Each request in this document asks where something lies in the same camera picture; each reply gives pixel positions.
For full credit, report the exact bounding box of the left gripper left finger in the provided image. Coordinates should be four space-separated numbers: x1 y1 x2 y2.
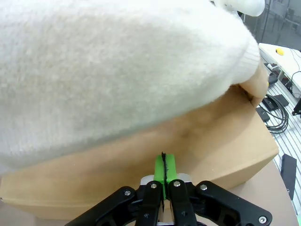
64 152 166 226

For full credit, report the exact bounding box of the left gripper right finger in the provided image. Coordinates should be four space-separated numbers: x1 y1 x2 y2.
166 154 273 226

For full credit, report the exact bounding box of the large brown cardboard box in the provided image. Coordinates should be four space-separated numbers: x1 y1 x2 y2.
0 84 279 221

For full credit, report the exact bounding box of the person's right forearm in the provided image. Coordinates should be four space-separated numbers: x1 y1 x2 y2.
0 0 261 176

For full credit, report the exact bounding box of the person's right hand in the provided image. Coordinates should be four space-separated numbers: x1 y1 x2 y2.
239 63 270 106

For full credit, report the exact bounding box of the black power adapter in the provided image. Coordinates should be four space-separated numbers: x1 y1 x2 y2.
255 107 270 122

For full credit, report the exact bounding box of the flat black panel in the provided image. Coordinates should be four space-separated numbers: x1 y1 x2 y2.
281 154 297 201

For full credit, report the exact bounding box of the large white table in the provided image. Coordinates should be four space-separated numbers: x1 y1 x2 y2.
258 42 301 91

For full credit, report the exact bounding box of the coiled black cable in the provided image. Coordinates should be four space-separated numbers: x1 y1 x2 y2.
265 94 289 135

